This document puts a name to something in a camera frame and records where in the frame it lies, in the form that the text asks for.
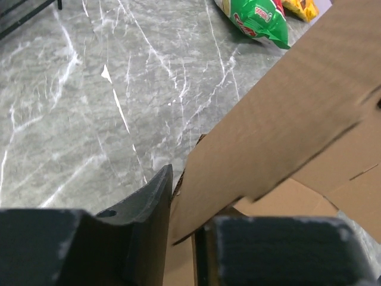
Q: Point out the green Chuba chips bag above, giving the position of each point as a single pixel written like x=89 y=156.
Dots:
x=261 y=20

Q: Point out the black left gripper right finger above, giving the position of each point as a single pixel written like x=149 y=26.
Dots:
x=238 y=250

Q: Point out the cardboard box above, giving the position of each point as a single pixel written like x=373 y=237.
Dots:
x=303 y=142

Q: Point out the black wire rack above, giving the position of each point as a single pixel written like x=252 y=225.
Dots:
x=15 y=13

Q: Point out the yellow Lays chips bag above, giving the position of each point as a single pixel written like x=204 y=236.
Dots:
x=306 y=10

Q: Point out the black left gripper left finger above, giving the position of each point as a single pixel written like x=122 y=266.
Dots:
x=124 y=244

